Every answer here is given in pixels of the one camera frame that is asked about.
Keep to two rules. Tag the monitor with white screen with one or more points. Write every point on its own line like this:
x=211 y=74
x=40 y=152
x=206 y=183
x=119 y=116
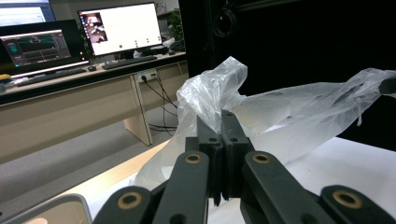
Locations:
x=124 y=28

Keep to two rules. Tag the white power socket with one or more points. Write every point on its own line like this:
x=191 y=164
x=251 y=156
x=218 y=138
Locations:
x=148 y=75

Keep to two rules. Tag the black keyboard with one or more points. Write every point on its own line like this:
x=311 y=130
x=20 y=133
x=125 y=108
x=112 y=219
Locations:
x=51 y=76
x=129 y=62

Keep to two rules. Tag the monitor with pale screen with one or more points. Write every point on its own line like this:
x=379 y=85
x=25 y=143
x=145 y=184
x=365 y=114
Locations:
x=21 y=14

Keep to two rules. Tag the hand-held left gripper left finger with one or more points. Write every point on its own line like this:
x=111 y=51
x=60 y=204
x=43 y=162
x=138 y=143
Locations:
x=208 y=140

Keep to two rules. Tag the light wooden desk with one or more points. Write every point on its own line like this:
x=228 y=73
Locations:
x=62 y=105

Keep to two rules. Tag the white board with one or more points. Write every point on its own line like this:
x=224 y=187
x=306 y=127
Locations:
x=342 y=168

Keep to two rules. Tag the black curtain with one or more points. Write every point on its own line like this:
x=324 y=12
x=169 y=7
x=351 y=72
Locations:
x=295 y=37

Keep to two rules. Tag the monitor with dark screen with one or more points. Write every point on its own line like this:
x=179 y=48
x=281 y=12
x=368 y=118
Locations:
x=40 y=46

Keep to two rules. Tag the green potted plant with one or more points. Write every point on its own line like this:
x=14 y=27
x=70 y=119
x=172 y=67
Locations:
x=176 y=28

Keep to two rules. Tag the black computer mouse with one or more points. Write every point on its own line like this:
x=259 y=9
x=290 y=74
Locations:
x=92 y=68

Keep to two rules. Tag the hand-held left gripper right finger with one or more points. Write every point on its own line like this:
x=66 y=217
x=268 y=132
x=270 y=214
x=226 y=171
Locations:
x=235 y=137

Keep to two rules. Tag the clear smiley plastic bag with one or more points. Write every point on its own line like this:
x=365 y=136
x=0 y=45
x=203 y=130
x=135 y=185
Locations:
x=280 y=124

